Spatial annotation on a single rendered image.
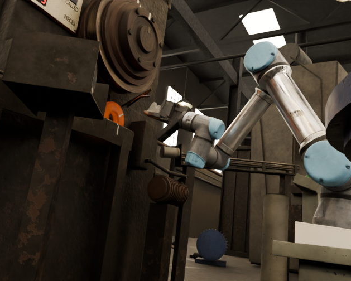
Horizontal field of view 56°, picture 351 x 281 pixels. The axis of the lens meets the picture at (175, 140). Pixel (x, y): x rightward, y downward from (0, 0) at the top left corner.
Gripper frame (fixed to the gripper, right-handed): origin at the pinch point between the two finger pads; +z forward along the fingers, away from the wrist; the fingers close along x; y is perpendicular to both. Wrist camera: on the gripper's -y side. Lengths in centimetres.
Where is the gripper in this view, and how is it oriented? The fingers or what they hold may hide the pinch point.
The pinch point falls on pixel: (145, 114)
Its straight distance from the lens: 139.7
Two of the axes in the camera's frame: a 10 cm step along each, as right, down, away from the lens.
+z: -7.9, -2.7, 5.5
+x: -4.8, -2.8, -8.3
